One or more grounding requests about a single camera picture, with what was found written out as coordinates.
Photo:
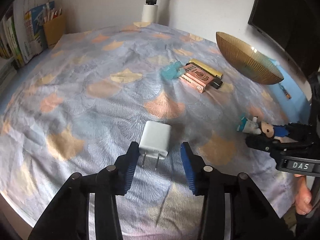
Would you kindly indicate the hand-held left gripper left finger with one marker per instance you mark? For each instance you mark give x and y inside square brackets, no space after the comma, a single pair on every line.
[131,166]

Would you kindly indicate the pink printed box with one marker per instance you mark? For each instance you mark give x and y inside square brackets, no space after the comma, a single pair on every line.
[197,77]

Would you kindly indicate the amber ribbed glass bowl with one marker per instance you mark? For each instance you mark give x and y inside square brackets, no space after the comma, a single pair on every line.
[250,62]

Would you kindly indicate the white desk lamp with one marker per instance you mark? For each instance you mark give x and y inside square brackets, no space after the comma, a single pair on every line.
[149,12]

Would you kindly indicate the row of upright books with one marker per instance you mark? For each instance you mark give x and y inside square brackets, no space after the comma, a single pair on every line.
[27,30]

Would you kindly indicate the black lighter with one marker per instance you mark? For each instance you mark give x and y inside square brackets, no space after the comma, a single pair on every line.
[217,83]

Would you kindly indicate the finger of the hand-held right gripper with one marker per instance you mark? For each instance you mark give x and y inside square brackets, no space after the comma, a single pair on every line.
[262,143]
[300,131]

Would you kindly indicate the cyan plastic crystal piece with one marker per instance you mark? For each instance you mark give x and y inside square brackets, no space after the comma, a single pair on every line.
[171,71]

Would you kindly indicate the person's right hand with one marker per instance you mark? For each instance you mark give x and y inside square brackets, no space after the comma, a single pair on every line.
[303,196]

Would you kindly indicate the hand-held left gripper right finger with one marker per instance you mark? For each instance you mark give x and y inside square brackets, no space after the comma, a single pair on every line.
[188,170]

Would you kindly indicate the black monitor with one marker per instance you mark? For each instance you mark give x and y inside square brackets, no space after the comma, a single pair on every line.
[287,10]

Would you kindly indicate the printed grey orange tablecloth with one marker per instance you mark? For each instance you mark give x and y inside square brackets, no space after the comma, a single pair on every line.
[100,105]

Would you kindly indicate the red and blue battery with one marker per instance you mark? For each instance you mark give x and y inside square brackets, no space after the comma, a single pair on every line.
[285,91]

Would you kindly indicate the bunch of pens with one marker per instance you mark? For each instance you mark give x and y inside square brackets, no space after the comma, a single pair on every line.
[51,13]

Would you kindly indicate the small figure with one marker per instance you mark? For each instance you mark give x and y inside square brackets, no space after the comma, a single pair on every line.
[251,127]

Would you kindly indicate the yellow flat box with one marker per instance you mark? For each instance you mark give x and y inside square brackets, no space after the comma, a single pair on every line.
[207,68]

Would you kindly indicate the tan pen holder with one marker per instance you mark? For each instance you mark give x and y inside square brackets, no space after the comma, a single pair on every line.
[53,32]

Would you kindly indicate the white charger plug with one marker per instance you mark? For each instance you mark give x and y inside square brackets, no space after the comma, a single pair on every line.
[155,137]

